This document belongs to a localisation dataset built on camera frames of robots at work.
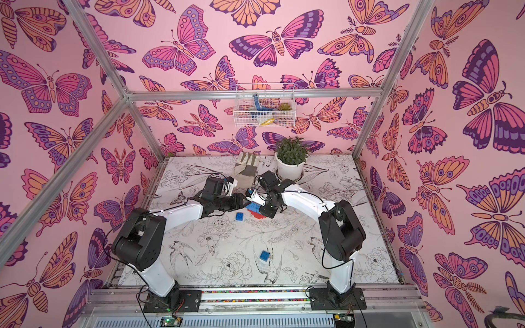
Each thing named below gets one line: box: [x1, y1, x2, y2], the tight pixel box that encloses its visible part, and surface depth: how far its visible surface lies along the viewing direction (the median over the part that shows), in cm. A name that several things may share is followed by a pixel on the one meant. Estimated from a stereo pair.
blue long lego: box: [246, 200, 262, 215], surface depth 92 cm
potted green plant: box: [274, 135, 314, 182], surface depth 101 cm
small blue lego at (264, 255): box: [259, 250, 271, 262], surface depth 85 cm
